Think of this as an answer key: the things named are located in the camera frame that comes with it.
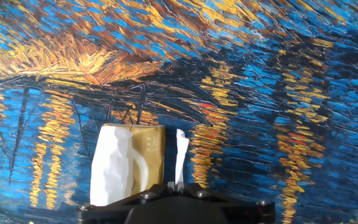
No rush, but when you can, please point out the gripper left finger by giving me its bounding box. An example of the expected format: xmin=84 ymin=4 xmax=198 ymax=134
xmin=75 ymin=182 xmax=177 ymax=224

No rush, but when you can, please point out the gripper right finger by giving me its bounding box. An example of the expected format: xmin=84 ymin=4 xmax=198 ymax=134
xmin=176 ymin=182 xmax=276 ymax=224

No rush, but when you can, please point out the gold tissue pack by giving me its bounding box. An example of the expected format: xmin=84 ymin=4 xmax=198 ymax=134
xmin=103 ymin=123 xmax=167 ymax=196

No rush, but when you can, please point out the white napkin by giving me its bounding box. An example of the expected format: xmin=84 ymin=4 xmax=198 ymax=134
xmin=174 ymin=128 xmax=190 ymax=185
xmin=89 ymin=125 xmax=135 ymax=207

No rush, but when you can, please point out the starry night painted tablecloth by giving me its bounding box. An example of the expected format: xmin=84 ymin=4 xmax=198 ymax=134
xmin=0 ymin=0 xmax=358 ymax=224

